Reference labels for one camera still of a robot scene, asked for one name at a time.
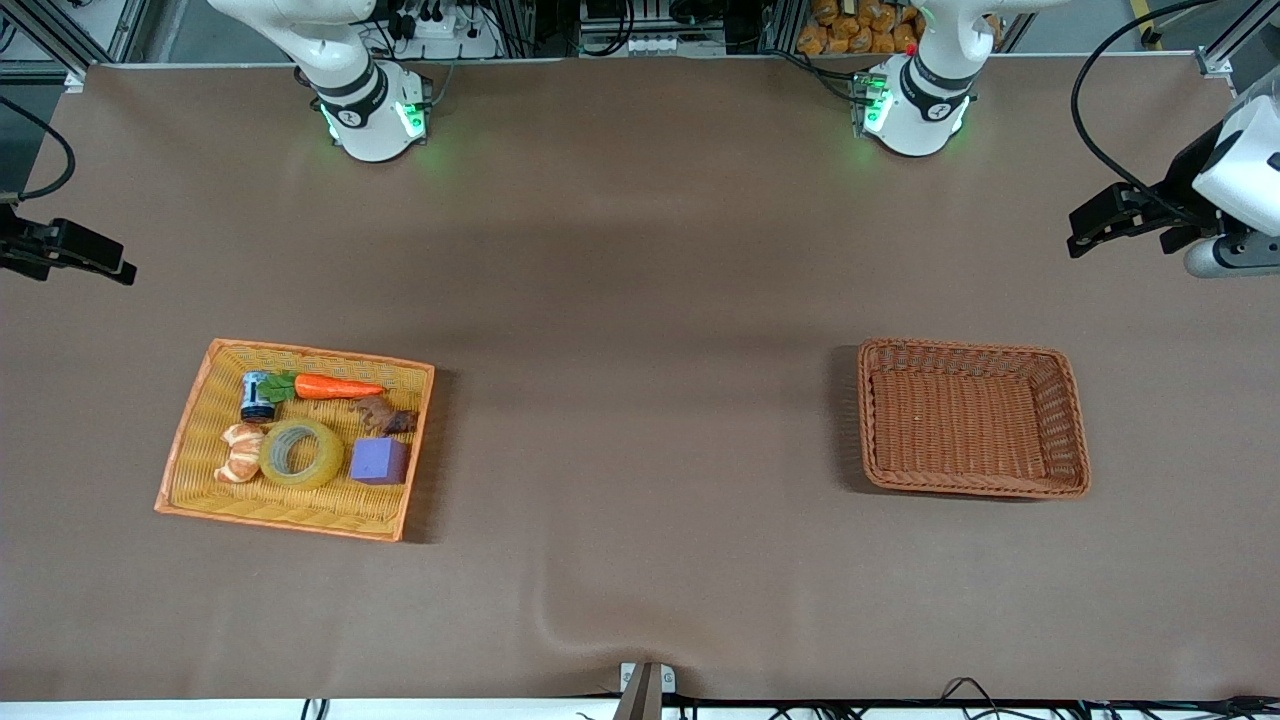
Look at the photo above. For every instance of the yellow clear tape roll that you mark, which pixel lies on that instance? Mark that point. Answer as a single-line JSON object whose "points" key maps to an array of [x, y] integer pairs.
{"points": [[325, 470]]}

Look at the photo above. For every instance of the yellow wicker tray orange rim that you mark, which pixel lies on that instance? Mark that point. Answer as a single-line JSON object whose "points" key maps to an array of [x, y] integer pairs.
{"points": [[300, 500]]}

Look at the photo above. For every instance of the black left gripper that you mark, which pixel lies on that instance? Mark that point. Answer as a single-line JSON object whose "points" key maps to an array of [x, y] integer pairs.
{"points": [[1183, 185]]}

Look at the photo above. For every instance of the brown toy animal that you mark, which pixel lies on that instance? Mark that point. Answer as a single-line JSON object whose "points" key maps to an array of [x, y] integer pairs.
{"points": [[385, 415]]}

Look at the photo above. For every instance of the brown wicker basket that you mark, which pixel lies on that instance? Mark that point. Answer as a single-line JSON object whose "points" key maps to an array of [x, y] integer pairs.
{"points": [[970, 420]]}

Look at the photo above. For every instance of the metal table edge bracket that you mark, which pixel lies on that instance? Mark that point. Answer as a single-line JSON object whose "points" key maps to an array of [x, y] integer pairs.
{"points": [[646, 685]]}

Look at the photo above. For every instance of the orange snack bags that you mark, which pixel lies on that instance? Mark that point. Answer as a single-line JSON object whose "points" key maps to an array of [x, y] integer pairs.
{"points": [[860, 28]]}

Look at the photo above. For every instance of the white socket strip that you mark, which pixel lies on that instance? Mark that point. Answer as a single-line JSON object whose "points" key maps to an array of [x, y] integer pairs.
{"points": [[650, 45]]}

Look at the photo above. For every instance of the toy croissant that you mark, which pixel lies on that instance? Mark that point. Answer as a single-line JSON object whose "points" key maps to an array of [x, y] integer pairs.
{"points": [[240, 460]]}

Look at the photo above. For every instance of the orange toy carrot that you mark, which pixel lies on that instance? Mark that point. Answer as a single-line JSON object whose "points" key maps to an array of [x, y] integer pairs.
{"points": [[335, 387]]}

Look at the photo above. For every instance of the white power strip with plugs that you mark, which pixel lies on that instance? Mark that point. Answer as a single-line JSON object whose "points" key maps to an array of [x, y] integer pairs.
{"points": [[450, 38]]}

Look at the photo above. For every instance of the purple cube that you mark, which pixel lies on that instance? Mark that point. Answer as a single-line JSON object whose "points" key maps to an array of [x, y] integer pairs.
{"points": [[378, 461]]}

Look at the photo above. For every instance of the small blue can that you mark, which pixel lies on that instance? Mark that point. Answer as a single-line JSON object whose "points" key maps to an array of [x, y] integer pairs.
{"points": [[257, 398]]}

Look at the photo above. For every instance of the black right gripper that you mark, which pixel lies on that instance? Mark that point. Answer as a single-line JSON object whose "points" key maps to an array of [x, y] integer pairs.
{"points": [[20, 246]]}

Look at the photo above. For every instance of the aluminium frame post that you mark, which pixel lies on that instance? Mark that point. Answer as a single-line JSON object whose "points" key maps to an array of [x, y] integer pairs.
{"points": [[1235, 45], [75, 50]]}

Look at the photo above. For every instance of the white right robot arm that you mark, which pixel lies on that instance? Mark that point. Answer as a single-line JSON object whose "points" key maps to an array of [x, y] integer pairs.
{"points": [[370, 120]]}

